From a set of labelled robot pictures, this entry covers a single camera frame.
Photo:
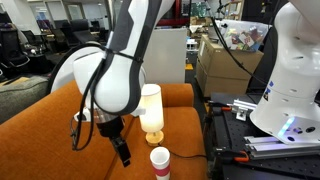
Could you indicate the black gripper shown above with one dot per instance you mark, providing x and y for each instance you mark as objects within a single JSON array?
[{"x": 110, "y": 128}]

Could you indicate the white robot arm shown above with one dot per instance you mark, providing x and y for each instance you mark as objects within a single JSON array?
[{"x": 116, "y": 83}]

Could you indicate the white cup with pink band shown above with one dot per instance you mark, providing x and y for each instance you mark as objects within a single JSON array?
[{"x": 160, "y": 158}]

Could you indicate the white shade table lamp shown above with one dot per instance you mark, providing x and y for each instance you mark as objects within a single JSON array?
[{"x": 151, "y": 110}]

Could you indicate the orange fabric sofa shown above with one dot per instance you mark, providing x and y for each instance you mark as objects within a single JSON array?
[{"x": 33, "y": 143}]

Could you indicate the white cabinet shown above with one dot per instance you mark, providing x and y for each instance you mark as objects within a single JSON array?
[{"x": 166, "y": 56}]

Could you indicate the black breadboard table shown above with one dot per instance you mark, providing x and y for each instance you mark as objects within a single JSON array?
[{"x": 233, "y": 133}]

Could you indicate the brown cardboard box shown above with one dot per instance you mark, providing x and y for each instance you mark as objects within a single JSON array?
[
  {"x": 226, "y": 60},
  {"x": 216, "y": 87}
]

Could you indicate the grey sofa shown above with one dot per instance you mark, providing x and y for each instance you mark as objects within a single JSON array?
[{"x": 20, "y": 96}]

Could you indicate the black office chair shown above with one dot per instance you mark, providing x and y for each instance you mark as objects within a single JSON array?
[
  {"x": 81, "y": 30},
  {"x": 13, "y": 50}
]

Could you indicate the red framed monitor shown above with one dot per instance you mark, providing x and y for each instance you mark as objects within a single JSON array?
[{"x": 174, "y": 21}]

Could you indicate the cardboard box with clutter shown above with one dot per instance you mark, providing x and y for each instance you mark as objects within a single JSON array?
[{"x": 233, "y": 56}]

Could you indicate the clear bag of colourful items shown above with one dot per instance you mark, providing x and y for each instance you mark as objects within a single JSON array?
[{"x": 245, "y": 36}]

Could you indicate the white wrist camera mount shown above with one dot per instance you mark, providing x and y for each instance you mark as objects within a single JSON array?
[{"x": 87, "y": 115}]

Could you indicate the aluminium bracket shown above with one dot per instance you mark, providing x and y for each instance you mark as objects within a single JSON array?
[{"x": 243, "y": 108}]

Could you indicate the aluminium rail stack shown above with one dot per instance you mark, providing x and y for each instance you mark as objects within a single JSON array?
[{"x": 276, "y": 146}]

